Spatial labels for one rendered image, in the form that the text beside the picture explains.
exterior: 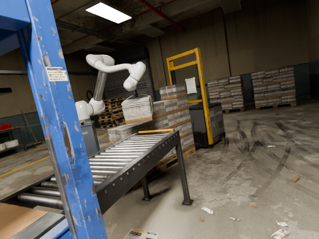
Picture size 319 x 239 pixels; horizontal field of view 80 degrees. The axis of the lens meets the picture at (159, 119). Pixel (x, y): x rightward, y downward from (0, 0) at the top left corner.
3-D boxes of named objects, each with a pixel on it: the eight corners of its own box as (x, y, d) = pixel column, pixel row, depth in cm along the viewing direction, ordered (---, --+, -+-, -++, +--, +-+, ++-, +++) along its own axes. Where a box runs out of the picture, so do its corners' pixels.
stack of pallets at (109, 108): (114, 123, 1027) (109, 99, 1009) (129, 121, 991) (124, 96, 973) (98, 128, 906) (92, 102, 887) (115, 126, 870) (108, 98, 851)
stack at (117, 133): (118, 183, 279) (106, 129, 267) (170, 155, 358) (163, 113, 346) (134, 190, 251) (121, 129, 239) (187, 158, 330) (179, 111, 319)
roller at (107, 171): (72, 173, 138) (71, 166, 137) (125, 175, 117) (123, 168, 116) (67, 176, 133) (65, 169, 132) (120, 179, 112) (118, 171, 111)
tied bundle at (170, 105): (151, 116, 326) (148, 103, 323) (163, 113, 346) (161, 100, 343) (167, 115, 299) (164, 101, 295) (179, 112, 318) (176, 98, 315)
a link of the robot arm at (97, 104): (84, 112, 240) (98, 108, 258) (91, 118, 234) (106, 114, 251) (94, 51, 205) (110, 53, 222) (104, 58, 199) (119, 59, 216)
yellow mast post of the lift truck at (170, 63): (180, 142, 406) (166, 58, 381) (182, 140, 412) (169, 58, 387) (183, 142, 400) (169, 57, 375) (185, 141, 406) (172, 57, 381)
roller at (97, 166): (79, 169, 143) (78, 162, 143) (131, 170, 122) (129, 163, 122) (74, 172, 139) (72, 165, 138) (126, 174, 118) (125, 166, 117)
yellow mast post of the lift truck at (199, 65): (206, 144, 359) (192, 49, 334) (209, 142, 365) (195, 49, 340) (211, 144, 352) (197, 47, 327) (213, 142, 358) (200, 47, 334)
